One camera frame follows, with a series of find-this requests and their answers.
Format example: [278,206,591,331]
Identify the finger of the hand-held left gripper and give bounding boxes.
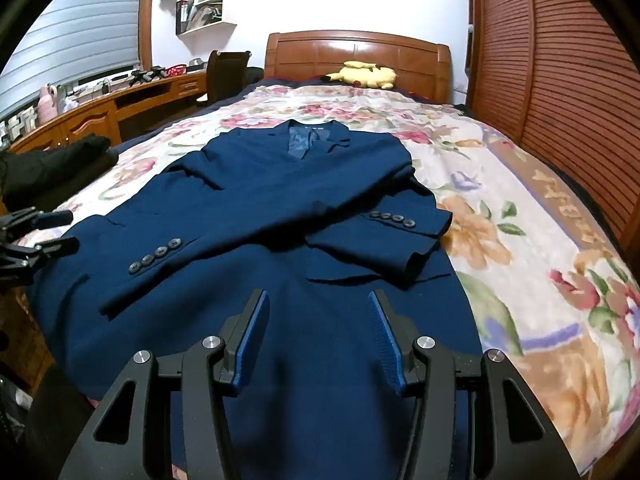
[20,238,81,271]
[0,207,75,236]

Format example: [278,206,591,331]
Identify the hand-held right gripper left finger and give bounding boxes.
[57,287,271,480]

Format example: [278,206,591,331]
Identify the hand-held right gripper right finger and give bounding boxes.
[367,290,581,480]

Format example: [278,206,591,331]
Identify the blue suit jacket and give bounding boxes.
[25,119,483,480]

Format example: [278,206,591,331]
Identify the black folded clothes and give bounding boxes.
[0,134,120,211]

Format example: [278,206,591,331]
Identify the wooden desk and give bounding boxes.
[0,67,211,391]

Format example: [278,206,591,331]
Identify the pink thermos jug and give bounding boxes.
[39,84,60,121]

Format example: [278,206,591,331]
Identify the black hand-held device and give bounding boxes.
[129,66,168,86]

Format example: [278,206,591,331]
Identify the bed with floral cover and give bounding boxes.
[50,82,640,480]

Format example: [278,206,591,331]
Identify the grey window blind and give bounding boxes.
[0,0,143,121]

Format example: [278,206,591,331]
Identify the dark wooden chair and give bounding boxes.
[197,50,263,111]

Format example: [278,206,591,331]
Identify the stack of books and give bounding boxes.
[189,4,223,31]

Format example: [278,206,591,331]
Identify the yellow plush toy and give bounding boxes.
[321,60,398,91]

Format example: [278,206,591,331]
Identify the wooden bed headboard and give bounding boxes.
[264,31,453,106]

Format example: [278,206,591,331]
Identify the wooden louvred wardrobe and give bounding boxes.
[467,0,640,256]

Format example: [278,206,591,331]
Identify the wooden window frame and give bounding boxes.
[137,0,157,71]

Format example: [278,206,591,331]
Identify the white wall shelf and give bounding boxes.
[172,0,242,37]

